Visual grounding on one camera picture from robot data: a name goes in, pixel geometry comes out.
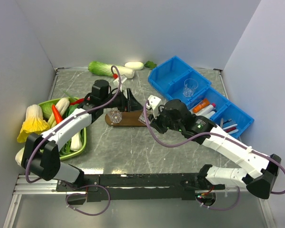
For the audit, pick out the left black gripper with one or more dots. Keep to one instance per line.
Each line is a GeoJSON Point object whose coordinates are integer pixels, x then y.
{"type": "Point", "coordinates": [129, 104]}

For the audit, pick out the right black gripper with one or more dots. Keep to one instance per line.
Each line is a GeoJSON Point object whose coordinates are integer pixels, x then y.
{"type": "Point", "coordinates": [155, 123]}

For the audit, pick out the clear acrylic toothbrush holder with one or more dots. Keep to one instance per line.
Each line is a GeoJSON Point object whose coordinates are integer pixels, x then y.
{"type": "Point", "coordinates": [142, 117]}

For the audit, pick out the clear plastic cup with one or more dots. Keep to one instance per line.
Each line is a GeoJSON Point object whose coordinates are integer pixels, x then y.
{"type": "Point", "coordinates": [190, 86]}
{"type": "Point", "coordinates": [115, 116]}

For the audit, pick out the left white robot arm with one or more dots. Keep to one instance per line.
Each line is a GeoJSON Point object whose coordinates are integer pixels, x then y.
{"type": "Point", "coordinates": [41, 152]}

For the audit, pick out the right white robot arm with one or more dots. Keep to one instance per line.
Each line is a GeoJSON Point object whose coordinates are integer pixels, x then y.
{"type": "Point", "coordinates": [257, 172]}

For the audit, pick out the brown oval wooden tray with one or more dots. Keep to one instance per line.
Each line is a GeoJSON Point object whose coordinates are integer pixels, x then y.
{"type": "Point", "coordinates": [129, 119]}

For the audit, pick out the orange toothpaste tube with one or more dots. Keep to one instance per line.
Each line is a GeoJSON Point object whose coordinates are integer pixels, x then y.
{"type": "Point", "coordinates": [202, 104]}

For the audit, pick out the large white toothpaste tube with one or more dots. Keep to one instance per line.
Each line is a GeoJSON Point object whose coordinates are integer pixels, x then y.
{"type": "Point", "coordinates": [210, 114]}

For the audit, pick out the white toothbrush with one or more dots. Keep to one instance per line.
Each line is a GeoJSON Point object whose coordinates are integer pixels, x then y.
{"type": "Point", "coordinates": [230, 126]}

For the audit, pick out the red toothbrush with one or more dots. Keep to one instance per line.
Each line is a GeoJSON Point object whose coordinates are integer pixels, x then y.
{"type": "Point", "coordinates": [231, 129]}

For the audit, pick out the white radish with leaves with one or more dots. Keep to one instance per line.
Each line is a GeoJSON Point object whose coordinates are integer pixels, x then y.
{"type": "Point", "coordinates": [141, 65]}

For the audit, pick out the blue compartment bin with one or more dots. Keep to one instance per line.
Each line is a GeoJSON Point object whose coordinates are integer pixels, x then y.
{"type": "Point", "coordinates": [168, 79]}

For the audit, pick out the green napa cabbage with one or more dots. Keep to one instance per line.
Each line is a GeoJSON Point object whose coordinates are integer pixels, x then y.
{"type": "Point", "coordinates": [103, 69]}

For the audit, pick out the red chili pepper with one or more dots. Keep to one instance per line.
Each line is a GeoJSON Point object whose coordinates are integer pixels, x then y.
{"type": "Point", "coordinates": [77, 101]}

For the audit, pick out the white corn cob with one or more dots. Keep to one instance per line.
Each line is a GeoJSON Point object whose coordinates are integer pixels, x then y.
{"type": "Point", "coordinates": [61, 106]}

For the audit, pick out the bok choy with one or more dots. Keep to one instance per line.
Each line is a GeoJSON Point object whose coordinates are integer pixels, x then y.
{"type": "Point", "coordinates": [76, 143]}

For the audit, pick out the orange carrot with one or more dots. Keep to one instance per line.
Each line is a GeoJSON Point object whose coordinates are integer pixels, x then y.
{"type": "Point", "coordinates": [57, 115]}

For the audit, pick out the green plastic basket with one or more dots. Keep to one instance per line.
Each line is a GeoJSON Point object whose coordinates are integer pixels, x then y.
{"type": "Point", "coordinates": [65, 152]}

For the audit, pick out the yellow white cabbage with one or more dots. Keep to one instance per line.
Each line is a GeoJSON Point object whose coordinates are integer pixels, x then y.
{"type": "Point", "coordinates": [34, 123]}

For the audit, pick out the pale green cabbage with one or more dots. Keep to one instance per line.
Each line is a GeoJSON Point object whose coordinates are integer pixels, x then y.
{"type": "Point", "coordinates": [19, 156]}

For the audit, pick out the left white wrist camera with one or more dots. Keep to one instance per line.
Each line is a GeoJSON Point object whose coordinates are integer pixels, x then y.
{"type": "Point", "coordinates": [118, 80]}

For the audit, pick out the black base frame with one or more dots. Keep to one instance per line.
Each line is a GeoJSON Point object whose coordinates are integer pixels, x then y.
{"type": "Point", "coordinates": [141, 186]}

